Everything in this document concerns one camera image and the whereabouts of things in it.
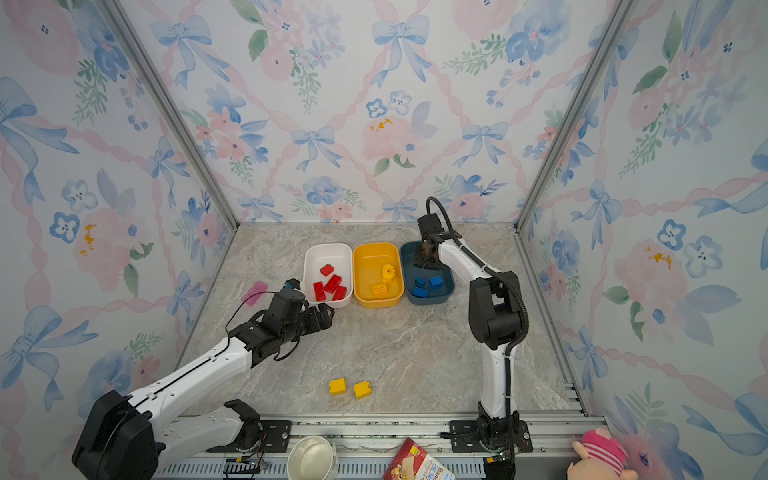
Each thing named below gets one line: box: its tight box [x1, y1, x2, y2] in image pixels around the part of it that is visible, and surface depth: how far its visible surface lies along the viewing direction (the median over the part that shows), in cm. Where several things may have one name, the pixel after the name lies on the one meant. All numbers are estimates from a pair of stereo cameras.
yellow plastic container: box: [353, 243, 405, 309], surface depth 105 cm
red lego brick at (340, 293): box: [332, 286, 347, 301], surface depth 100 cm
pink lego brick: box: [241, 281, 268, 307], surface depth 102 cm
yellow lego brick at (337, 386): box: [328, 378, 347, 395], surface depth 81 cm
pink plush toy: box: [567, 428, 639, 480], surface depth 68 cm
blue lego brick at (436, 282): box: [429, 275, 444, 290], surface depth 102 cm
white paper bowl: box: [286, 435, 339, 480], surface depth 72 cm
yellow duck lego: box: [382, 264, 395, 282], surface depth 105 cm
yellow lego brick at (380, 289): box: [371, 282, 389, 296], surface depth 102 cm
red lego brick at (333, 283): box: [324, 274, 342, 294], surface depth 102 cm
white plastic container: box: [302, 242, 354, 308], surface depth 106 cm
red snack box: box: [383, 437, 457, 480], surface depth 69 cm
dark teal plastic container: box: [400, 241, 455, 305], surface depth 102 cm
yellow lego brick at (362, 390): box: [353, 381, 373, 400], surface depth 81 cm
